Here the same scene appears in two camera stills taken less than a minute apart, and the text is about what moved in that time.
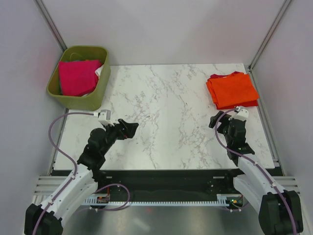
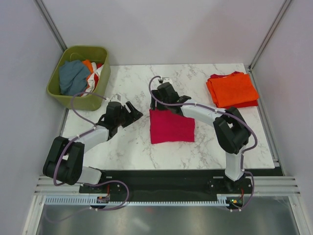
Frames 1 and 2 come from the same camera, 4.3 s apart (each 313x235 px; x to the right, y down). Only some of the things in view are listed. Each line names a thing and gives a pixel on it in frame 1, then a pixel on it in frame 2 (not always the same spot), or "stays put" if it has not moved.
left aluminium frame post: x=41 y=7 stays put
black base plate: x=163 y=184 stays put
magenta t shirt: x=78 y=78 → x=166 y=126
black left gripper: x=128 y=131 → x=134 y=115
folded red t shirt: x=250 y=104 stays put
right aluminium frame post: x=282 y=10 stays put
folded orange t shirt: x=232 y=91 stays put
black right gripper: x=213 y=119 → x=156 y=94
